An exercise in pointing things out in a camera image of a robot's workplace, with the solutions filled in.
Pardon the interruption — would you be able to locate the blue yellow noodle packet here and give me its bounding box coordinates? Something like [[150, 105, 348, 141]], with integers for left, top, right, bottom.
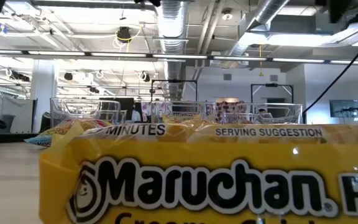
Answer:
[[23, 119, 114, 147]]

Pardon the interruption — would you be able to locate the clear plastic bin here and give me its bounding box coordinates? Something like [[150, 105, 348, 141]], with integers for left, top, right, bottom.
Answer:
[[140, 101, 217, 124], [50, 97, 127, 126], [218, 102, 304, 125]]

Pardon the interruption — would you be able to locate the person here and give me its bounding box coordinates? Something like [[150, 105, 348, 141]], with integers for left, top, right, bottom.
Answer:
[[131, 104, 142, 123]]

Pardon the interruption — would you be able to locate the red patterned background object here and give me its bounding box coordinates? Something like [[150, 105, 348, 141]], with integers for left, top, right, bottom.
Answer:
[[215, 100, 245, 124]]

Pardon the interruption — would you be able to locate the black computer monitor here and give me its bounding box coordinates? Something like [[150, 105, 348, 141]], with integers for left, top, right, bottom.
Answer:
[[99, 97, 135, 121]]

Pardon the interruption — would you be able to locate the horizontal LED light bar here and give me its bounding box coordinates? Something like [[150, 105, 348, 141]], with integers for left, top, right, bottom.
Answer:
[[0, 49, 358, 65]]

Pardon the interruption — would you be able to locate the black ceiling device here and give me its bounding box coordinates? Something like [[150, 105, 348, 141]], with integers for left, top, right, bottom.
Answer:
[[116, 26, 133, 44]]

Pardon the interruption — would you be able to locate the white round ceiling sensor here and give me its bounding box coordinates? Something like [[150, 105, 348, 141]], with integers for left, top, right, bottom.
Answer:
[[221, 8, 234, 21]]

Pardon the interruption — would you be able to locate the grey partition panel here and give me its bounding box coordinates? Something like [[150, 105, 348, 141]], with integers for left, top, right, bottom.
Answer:
[[0, 96, 39, 133]]

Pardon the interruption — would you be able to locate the grey computer monitor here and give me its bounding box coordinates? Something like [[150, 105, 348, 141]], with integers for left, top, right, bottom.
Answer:
[[329, 99, 358, 118]]

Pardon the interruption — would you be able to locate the silver round ventilation duct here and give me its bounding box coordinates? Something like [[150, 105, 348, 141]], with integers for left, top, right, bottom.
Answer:
[[153, 0, 188, 100], [222, 0, 291, 68]]

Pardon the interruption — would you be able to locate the yellow ceiling cable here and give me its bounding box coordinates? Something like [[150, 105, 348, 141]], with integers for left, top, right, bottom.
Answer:
[[112, 26, 143, 50]]

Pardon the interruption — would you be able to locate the yellow hanging cord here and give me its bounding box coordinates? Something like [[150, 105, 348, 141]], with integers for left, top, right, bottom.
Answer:
[[258, 45, 264, 77]]

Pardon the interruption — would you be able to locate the black metal gantry frame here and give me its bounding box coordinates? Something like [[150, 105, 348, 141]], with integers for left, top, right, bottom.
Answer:
[[250, 83, 294, 104]]

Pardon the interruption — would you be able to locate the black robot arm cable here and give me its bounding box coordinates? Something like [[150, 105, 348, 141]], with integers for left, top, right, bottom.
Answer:
[[302, 39, 358, 116]]

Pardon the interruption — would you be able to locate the black metal table frame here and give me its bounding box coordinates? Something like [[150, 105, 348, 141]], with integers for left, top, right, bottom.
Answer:
[[0, 133, 42, 144]]

